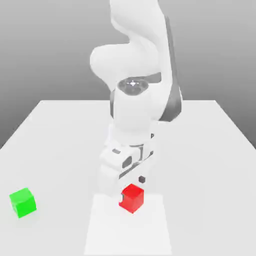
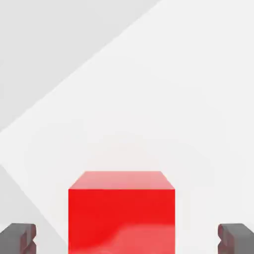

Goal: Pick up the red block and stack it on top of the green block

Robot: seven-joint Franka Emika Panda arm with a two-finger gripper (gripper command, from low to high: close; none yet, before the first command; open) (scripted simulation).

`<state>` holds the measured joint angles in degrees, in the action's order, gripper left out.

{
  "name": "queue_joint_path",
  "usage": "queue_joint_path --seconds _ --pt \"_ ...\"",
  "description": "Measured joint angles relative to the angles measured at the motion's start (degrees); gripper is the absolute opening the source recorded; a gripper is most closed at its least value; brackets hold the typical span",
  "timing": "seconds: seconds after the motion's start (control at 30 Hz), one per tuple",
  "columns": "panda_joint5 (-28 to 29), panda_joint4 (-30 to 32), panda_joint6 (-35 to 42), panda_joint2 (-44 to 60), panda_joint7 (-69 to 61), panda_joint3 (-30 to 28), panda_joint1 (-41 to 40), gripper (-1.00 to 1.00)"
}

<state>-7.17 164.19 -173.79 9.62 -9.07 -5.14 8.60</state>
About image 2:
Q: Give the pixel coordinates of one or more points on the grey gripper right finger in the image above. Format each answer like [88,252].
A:
[238,239]

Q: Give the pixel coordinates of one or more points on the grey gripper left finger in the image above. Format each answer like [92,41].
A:
[13,239]

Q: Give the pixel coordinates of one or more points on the small red cube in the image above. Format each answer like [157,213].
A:
[121,218]

